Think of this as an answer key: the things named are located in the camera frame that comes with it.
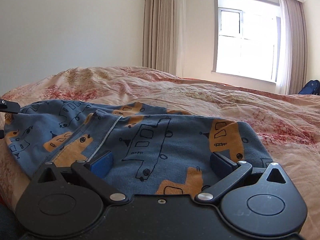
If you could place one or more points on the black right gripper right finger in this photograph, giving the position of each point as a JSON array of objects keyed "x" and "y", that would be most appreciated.
[{"x": 231, "y": 176}]

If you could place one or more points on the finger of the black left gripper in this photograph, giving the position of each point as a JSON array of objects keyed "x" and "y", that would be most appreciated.
[{"x": 9, "y": 107}]

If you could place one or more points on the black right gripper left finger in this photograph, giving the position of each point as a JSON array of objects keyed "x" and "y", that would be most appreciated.
[{"x": 91, "y": 174}]

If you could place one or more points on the blue patterned children's pants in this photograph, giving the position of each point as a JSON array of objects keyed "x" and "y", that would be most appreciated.
[{"x": 155, "y": 150}]

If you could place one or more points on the orange bed sheet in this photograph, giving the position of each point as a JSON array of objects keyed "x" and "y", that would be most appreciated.
[{"x": 225, "y": 83}]

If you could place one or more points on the blue backpack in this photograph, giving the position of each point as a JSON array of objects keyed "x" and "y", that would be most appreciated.
[{"x": 311, "y": 88}]

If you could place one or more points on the beige right curtain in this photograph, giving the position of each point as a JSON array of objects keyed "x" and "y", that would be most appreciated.
[{"x": 293, "y": 57}]

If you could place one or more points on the beige curtain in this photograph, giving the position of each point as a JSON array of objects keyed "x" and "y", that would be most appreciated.
[
  {"x": 293, "y": 57},
  {"x": 164, "y": 35}
]

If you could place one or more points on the white framed window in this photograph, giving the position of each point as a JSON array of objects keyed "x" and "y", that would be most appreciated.
[{"x": 248, "y": 38}]

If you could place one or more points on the beige left curtain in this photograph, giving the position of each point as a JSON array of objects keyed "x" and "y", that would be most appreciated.
[{"x": 164, "y": 35}]

